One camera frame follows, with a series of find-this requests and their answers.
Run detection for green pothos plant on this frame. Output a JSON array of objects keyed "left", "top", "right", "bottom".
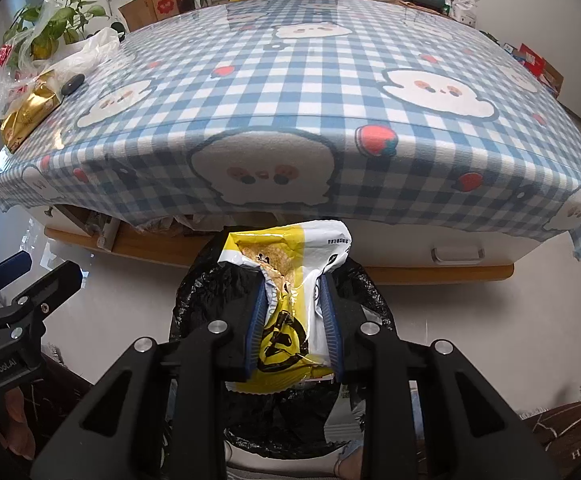
[{"left": 0, "top": 0, "right": 108, "bottom": 70}]

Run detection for brown cardboard box red flower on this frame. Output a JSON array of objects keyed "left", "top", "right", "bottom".
[{"left": 119, "top": 0, "right": 180, "bottom": 32}]

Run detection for white plastic bag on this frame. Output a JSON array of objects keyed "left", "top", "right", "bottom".
[{"left": 43, "top": 27, "right": 120, "bottom": 82}]

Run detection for colourful boxes on floor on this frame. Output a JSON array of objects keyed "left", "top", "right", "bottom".
[{"left": 503, "top": 42, "right": 565, "bottom": 99}]

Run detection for person's left hand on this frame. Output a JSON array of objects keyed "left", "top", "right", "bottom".
[{"left": 0, "top": 388, "right": 36, "bottom": 460}]

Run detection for blue checkered tablecloth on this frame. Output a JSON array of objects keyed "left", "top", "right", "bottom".
[{"left": 0, "top": 0, "right": 581, "bottom": 258}]

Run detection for black-bagged trash bin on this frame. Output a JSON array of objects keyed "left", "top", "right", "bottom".
[{"left": 170, "top": 220, "right": 395, "bottom": 460}]

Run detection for clear plastic bag red print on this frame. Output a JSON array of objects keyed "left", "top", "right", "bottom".
[{"left": 0, "top": 0, "right": 63, "bottom": 120}]

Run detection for gold foil snack bag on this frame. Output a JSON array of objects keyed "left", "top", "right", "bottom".
[{"left": 0, "top": 70, "right": 63, "bottom": 154}]

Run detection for yellow white snack wrapper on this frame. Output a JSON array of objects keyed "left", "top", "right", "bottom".
[{"left": 219, "top": 220, "right": 352, "bottom": 394}]

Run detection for white spray bottle bag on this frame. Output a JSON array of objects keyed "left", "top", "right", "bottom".
[{"left": 449, "top": 0, "right": 479, "bottom": 28}]

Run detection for wooden table base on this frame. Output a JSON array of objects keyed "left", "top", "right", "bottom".
[{"left": 43, "top": 204, "right": 517, "bottom": 286}]

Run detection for dark grey computer mouse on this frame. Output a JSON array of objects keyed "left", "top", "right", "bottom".
[{"left": 62, "top": 74, "right": 85, "bottom": 96}]

